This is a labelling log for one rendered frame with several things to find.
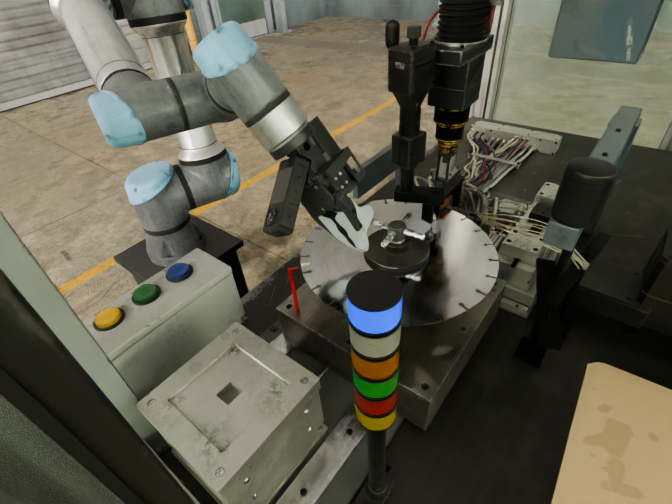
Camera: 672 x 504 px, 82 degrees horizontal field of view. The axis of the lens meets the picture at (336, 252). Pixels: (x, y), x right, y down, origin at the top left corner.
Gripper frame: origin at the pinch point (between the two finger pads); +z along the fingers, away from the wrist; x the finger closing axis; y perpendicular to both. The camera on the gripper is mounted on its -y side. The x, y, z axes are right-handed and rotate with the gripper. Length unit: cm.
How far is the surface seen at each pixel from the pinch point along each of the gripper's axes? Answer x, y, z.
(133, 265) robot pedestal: 66, -14, -13
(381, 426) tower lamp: -16.7, -23.0, 4.8
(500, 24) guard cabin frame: 21, 122, 6
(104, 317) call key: 29.6, -29.2, -15.0
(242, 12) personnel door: 557, 493, -134
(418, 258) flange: -5.3, 4.4, 7.1
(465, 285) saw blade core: -12.2, 2.9, 11.9
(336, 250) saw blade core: 6.6, 0.5, 0.5
